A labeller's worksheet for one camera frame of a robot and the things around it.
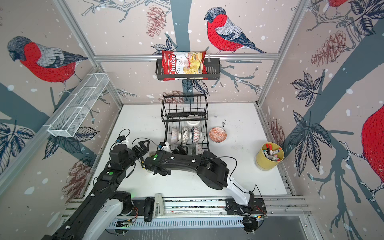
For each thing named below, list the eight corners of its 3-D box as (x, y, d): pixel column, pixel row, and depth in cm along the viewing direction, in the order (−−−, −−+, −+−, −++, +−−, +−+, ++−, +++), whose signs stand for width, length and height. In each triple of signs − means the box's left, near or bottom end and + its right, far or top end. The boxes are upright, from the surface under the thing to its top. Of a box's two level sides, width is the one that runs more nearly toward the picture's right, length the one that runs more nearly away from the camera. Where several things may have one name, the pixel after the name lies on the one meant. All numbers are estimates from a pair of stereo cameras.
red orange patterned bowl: (209, 142, 98) (210, 140, 96) (208, 129, 105) (209, 127, 103) (226, 142, 98) (227, 140, 96) (224, 129, 105) (225, 127, 103)
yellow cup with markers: (252, 168, 88) (260, 157, 77) (256, 151, 96) (264, 139, 84) (271, 176, 85) (282, 166, 74) (273, 158, 92) (284, 146, 81)
